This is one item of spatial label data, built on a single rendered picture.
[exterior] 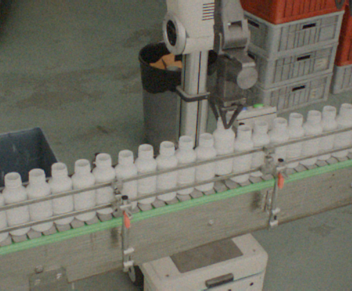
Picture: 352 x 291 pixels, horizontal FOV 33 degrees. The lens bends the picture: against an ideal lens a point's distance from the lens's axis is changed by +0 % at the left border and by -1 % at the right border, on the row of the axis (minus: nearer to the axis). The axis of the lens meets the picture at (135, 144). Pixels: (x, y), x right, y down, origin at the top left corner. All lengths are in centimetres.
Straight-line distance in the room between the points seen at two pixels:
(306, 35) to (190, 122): 185
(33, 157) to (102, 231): 64
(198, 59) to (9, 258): 109
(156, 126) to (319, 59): 134
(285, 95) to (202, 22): 209
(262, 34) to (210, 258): 180
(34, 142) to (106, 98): 221
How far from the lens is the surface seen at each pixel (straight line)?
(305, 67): 418
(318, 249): 312
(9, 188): 148
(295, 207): 189
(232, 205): 174
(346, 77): 460
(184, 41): 215
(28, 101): 430
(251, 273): 264
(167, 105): 332
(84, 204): 154
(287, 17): 389
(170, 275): 249
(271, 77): 400
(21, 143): 211
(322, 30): 416
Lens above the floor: 201
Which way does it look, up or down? 32 degrees down
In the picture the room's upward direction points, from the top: straight up
